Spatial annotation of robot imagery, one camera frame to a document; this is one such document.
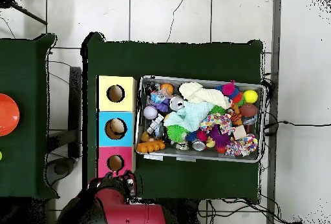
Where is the white ball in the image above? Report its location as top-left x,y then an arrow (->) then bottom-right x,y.
143,105 -> 158,121

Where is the small orange basketball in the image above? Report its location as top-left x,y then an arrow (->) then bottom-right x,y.
160,82 -> 175,97

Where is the orange rubber toy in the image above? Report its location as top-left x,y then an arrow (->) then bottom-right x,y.
136,138 -> 167,155

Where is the green side table cloth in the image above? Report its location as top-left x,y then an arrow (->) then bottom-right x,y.
0,32 -> 59,201

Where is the mint green cloth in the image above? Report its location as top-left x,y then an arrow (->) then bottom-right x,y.
164,101 -> 215,134

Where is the pink spiky ball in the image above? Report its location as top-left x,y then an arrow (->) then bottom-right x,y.
220,80 -> 239,97

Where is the cream yellow cloth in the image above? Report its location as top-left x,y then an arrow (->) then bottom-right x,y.
178,81 -> 229,110

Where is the green spiky ball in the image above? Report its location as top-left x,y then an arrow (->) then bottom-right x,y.
166,125 -> 189,144

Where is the wooden box with three holes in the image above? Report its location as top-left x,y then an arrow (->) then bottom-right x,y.
96,74 -> 138,183

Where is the polka dot cloth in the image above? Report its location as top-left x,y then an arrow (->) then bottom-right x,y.
199,112 -> 234,135

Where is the orange disc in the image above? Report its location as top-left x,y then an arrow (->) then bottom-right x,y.
0,93 -> 21,137

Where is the brown toy football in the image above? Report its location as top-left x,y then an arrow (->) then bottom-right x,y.
240,103 -> 259,119

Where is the clear mesh bin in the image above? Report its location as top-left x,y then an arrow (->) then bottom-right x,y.
134,75 -> 268,164

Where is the silver can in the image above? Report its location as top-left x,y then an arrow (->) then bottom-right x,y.
169,96 -> 186,112

